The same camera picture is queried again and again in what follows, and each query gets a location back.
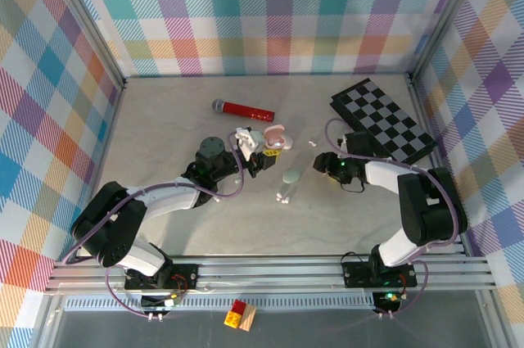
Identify pink charging case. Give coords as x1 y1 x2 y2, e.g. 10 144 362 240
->
263 124 290 151

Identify red toy microphone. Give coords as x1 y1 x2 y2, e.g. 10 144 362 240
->
210 97 276 123

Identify black grey chessboard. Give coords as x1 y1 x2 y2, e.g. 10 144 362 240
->
329 77 437 172

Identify right controller board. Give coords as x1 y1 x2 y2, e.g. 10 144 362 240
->
373 290 403 313

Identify controller board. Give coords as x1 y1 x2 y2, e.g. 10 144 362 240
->
373 290 403 313
140 293 184 313

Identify slotted vent strip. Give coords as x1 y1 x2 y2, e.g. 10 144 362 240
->
64 296 377 312

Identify red yellow toy brick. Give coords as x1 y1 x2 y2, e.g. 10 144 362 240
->
223 299 248 329

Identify left controller board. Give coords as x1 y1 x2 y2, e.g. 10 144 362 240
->
140 293 184 313

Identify wooden block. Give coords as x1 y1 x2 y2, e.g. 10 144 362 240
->
237 305 258 332

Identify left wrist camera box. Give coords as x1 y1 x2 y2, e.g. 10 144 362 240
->
236 127 265 161

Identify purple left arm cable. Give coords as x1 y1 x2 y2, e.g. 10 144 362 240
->
61 129 246 320

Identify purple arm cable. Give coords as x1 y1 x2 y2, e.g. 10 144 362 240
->
61 129 246 320
324 117 459 319

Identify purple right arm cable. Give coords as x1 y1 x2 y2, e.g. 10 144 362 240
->
324 117 459 319

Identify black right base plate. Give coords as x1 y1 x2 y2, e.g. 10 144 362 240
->
341 260 419 289

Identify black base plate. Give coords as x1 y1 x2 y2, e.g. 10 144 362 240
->
341 260 419 289
124 263 200 291

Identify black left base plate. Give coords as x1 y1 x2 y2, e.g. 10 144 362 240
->
124 263 200 291

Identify aluminium front rail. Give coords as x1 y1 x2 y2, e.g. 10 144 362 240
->
45 255 499 296

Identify aluminium frame post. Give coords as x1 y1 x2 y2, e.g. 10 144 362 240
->
408 0 487 84
38 0 128 91

